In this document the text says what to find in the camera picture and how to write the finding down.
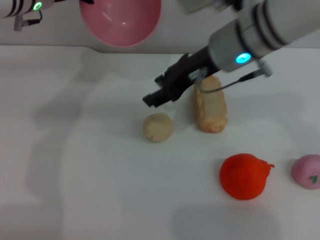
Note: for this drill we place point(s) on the pink plastic bowl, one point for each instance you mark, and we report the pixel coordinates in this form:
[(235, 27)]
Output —
[(120, 22)]

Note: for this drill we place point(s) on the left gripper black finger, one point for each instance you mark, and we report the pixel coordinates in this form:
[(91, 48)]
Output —
[(87, 1)]

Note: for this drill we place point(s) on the long toasted bread loaf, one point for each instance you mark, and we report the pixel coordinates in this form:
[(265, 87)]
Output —
[(212, 112)]

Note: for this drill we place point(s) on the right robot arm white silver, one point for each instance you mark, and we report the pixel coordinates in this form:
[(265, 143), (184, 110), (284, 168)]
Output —
[(265, 27)]

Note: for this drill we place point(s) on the pink peach bun toy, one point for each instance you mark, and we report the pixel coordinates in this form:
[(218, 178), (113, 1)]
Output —
[(306, 170)]

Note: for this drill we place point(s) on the round beige egg yolk pastry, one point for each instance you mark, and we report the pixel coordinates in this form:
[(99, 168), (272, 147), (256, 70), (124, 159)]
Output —
[(158, 127)]

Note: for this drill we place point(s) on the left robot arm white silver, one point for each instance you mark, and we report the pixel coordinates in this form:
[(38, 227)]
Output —
[(20, 6)]

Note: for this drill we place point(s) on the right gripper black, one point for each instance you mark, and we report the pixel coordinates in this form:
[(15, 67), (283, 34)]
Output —
[(185, 70)]

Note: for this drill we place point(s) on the orange-red tomato toy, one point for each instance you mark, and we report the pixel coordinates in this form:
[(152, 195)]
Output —
[(242, 177)]

